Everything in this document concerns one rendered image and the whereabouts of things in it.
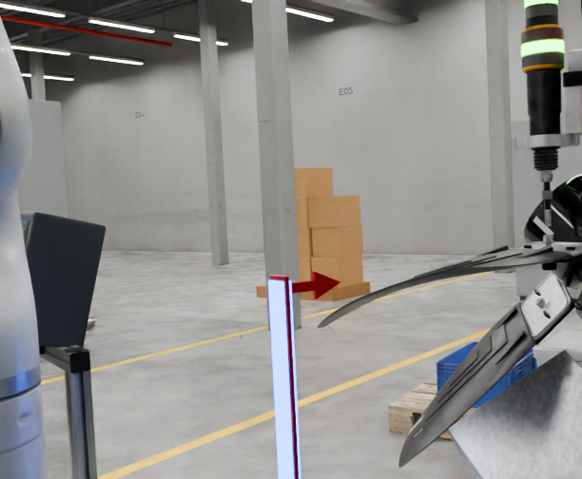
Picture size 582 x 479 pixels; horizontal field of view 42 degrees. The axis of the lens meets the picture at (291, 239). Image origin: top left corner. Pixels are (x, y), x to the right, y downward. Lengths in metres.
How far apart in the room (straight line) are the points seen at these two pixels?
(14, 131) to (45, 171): 6.89
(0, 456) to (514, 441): 0.50
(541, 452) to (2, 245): 0.54
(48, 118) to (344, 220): 3.68
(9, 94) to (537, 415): 0.59
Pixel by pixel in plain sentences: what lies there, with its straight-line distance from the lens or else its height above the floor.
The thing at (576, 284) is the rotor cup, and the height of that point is 1.14.
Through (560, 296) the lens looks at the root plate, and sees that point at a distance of 0.95.
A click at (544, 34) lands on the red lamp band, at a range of 0.87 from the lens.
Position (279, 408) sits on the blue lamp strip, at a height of 1.08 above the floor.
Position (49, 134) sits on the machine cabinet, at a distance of 7.45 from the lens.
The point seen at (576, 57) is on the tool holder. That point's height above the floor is 1.39.
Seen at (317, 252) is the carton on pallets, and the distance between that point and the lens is 9.22.
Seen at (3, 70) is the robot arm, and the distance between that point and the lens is 0.51.
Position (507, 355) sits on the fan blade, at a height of 1.06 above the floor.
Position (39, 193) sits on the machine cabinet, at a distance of 7.34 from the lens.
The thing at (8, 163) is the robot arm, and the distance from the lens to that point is 0.50.
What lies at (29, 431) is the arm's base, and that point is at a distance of 0.58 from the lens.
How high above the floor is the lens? 1.26
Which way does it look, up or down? 3 degrees down
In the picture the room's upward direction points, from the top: 3 degrees counter-clockwise
